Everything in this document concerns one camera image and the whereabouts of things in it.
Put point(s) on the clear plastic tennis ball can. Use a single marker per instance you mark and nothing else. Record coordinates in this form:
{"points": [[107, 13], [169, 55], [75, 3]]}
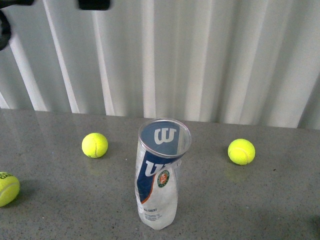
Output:
{"points": [[161, 144]]}

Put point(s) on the white pleated curtain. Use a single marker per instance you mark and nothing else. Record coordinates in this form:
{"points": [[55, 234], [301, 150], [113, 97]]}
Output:
{"points": [[251, 62]]}

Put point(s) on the tennis ball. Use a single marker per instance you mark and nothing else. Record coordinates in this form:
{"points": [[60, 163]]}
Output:
{"points": [[241, 151], [94, 145], [9, 188]]}

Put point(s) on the tennis ball far left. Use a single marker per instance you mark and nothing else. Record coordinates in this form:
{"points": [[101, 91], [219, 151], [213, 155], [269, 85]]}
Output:
{"points": [[9, 188]]}

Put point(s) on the tennis ball far right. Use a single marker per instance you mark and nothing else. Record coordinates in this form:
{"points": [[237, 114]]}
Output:
{"points": [[241, 151]]}

